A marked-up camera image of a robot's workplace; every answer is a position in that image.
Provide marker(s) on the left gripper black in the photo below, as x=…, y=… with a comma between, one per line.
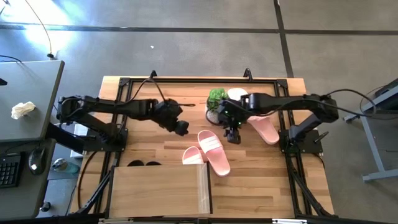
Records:
x=166, y=113

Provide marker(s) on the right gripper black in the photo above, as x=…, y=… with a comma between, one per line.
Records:
x=231, y=116

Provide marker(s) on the black slide sandal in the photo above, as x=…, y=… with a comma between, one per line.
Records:
x=154, y=163
x=136, y=163

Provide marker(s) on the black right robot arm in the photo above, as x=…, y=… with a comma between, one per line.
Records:
x=295, y=104

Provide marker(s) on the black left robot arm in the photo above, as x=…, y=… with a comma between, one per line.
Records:
x=93, y=104

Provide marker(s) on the succulent in white faceted pot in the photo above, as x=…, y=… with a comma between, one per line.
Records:
x=214, y=98

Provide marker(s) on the black table clamp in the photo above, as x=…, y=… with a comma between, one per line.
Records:
x=247, y=74
x=152, y=74

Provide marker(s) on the white box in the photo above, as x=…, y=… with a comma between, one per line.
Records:
x=78, y=129

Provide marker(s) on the black computer mouse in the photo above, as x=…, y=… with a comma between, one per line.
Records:
x=36, y=161

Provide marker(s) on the grey metal table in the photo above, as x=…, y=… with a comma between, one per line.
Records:
x=382, y=175

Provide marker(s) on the black round knob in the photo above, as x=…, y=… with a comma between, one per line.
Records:
x=45, y=207

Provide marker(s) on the crumpled white tissue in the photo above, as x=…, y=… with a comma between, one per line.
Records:
x=22, y=109

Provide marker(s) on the grey desk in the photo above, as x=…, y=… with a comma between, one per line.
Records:
x=28, y=81

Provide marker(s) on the black keyboard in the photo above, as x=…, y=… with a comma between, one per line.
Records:
x=9, y=170

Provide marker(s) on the black metal rig frame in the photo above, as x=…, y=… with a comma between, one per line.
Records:
x=217, y=81

